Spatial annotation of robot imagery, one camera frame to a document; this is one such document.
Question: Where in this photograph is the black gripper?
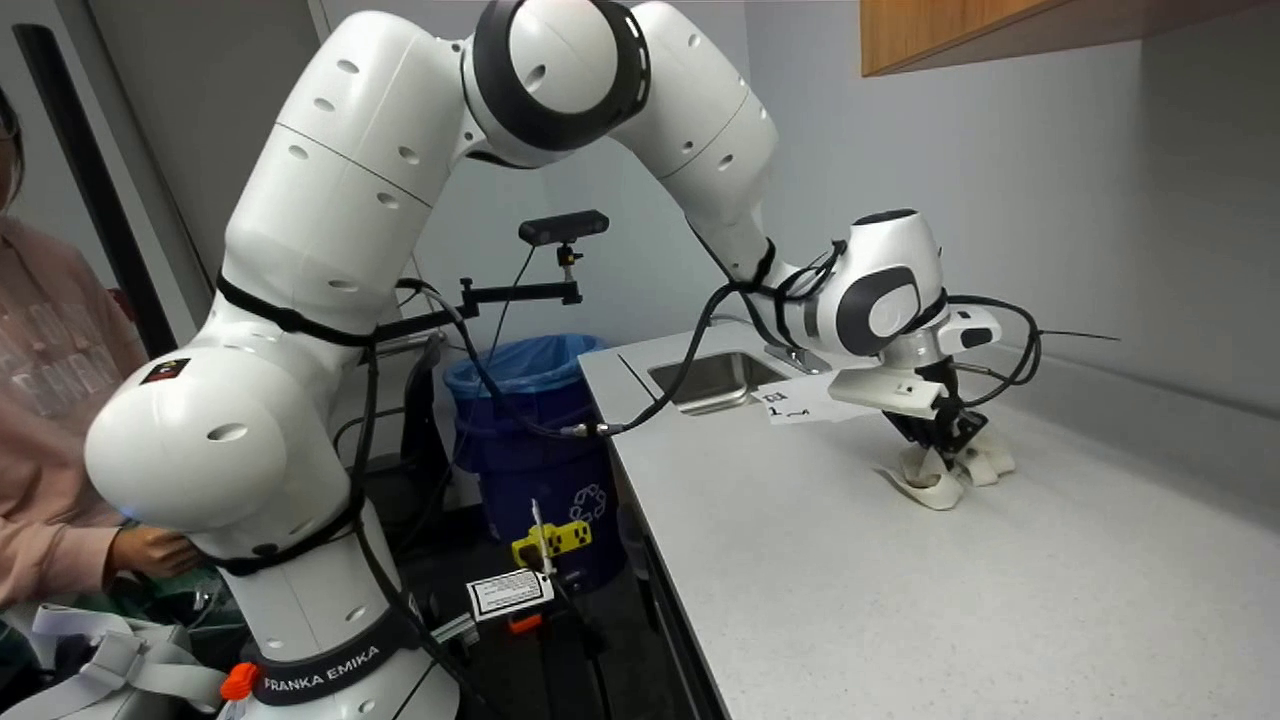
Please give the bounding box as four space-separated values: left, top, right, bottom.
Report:
883 357 992 473

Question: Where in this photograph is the person hand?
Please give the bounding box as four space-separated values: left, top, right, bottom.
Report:
103 520 205 584

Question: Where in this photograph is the metal sink faucet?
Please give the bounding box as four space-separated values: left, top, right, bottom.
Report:
778 332 837 377

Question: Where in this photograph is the yellow power strip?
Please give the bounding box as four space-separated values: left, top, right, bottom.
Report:
508 495 598 576

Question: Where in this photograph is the blue recycling bin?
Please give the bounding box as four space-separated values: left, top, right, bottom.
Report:
440 332 631 590

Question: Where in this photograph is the white labelled box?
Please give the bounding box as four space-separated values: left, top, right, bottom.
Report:
462 569 562 623

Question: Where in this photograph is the orange round knob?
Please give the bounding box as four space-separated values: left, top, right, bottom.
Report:
218 656 259 707

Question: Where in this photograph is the person in pink shirt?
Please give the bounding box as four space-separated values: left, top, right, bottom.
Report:
0 93 154 613

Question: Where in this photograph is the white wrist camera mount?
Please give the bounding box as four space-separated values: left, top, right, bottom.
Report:
825 359 952 422

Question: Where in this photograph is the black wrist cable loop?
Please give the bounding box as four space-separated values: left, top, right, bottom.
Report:
938 291 1047 411

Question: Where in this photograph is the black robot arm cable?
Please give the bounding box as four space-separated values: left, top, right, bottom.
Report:
394 236 837 445

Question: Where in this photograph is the wooden wall cabinet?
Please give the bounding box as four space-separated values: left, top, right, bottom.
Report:
855 0 1255 81

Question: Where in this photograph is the black camera on stand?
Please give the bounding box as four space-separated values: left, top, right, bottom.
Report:
516 209 612 251

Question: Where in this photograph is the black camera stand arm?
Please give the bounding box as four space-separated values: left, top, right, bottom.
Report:
371 236 588 342

